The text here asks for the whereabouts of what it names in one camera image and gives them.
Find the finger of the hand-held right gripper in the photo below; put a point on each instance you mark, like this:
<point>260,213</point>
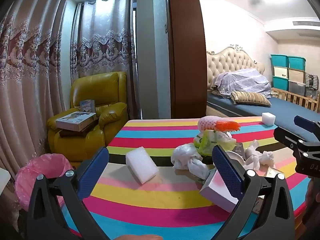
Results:
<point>303,122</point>
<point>285,136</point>

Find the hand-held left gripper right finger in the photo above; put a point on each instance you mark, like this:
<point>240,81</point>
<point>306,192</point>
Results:
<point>227,170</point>

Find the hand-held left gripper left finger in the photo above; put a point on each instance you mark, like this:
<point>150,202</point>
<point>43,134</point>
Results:
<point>95,170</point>

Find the white foam block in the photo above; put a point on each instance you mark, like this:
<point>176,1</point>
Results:
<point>268,118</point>
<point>141,166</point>

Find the green printed plastic bag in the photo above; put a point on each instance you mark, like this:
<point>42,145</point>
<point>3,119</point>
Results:
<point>207,142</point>

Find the orange foam fruit net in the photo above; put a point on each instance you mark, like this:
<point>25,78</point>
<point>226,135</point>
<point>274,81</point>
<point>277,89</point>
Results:
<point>227,126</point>

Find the white plastic bag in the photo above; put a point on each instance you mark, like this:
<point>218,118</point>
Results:
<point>185,155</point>

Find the trash bin with pink bag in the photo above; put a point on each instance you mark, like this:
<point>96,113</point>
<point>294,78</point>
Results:
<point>50,162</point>

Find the person's right hand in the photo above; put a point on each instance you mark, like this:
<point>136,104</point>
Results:
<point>315,192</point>

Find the person's left hand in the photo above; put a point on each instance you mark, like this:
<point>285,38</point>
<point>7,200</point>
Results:
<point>140,238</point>

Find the pink cardboard box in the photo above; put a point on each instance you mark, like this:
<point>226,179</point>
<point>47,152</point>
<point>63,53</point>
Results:
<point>217,190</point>

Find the small black box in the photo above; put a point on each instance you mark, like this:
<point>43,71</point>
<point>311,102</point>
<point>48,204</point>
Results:
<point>238,150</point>

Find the bed with blue sheet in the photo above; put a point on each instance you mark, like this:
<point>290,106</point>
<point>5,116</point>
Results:
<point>282,110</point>

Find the white crumpled tissue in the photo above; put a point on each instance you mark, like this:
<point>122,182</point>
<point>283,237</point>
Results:
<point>265,157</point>

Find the brown flat packet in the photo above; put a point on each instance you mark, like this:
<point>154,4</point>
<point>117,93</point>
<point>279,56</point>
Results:
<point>273,171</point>

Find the black white checked bag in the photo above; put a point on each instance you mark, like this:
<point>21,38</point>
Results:
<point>312,81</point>

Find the dark brown flat box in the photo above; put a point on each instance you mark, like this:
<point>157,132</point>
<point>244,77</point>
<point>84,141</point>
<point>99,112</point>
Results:
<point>72,133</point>

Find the stack of plastic storage boxes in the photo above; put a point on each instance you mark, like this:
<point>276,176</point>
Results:
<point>287,75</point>

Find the striped brown pillow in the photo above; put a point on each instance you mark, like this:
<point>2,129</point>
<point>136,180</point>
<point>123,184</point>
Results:
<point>250,98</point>

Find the large flat white box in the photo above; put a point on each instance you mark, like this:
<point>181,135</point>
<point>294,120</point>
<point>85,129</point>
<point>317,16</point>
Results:
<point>75,121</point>

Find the colourful striped tablecloth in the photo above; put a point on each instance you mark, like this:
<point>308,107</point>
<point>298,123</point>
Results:
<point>150,200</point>

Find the small blue picture box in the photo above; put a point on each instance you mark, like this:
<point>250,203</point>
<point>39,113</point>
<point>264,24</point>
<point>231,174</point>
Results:
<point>87,105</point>

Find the yellow leather armchair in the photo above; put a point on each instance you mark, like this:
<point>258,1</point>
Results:
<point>105,90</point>

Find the white table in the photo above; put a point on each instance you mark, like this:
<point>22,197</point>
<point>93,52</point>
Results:
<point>3,180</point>

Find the beige tufted headboard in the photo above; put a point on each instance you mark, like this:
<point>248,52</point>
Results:
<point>230,57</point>

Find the ceiling air vent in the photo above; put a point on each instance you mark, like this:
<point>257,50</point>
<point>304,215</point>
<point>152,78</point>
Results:
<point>306,23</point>

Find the pink lace patterned curtain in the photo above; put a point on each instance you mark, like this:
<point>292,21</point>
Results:
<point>27,67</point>
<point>105,42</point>

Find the wooden bed rail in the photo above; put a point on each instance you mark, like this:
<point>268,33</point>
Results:
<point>295,97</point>

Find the brown wooden door frame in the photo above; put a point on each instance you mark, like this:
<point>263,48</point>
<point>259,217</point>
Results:
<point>187,55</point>

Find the wall switch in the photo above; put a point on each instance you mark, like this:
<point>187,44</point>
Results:
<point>166,27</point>

